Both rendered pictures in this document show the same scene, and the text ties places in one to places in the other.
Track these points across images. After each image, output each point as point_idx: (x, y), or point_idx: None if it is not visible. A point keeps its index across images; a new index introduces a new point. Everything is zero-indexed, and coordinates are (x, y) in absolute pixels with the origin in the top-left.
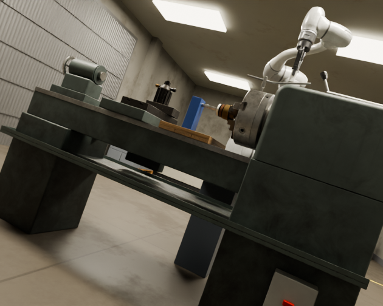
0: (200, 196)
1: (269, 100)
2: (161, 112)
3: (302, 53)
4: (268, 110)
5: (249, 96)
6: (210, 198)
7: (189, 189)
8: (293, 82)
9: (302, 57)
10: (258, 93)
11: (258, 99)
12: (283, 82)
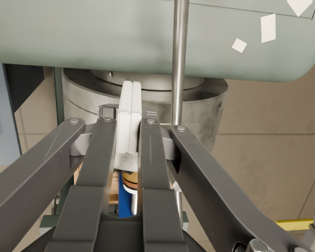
0: (57, 103)
1: (225, 92)
2: None
3: (267, 228)
4: (203, 79)
5: (215, 140)
6: (55, 88)
7: (57, 123)
8: (181, 75)
9: (174, 194)
10: (210, 134)
11: (221, 118)
12: (181, 114)
